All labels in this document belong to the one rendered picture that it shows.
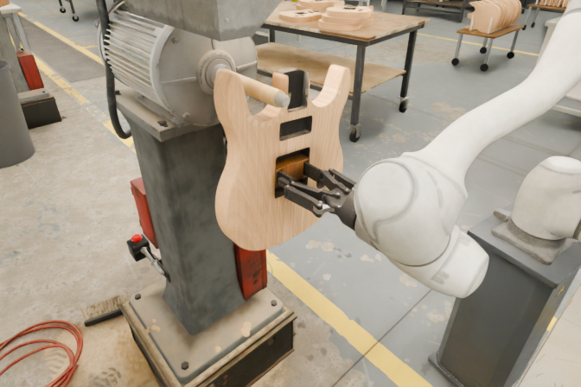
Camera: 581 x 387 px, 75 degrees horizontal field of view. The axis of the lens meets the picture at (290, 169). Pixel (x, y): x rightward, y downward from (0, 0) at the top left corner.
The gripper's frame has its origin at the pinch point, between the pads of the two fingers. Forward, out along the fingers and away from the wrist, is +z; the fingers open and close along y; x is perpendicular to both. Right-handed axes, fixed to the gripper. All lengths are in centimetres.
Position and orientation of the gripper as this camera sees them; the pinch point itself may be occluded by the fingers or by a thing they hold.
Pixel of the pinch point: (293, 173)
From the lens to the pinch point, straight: 83.3
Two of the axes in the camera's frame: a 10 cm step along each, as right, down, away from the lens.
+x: 0.6, -8.9, -4.5
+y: 7.4, -2.6, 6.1
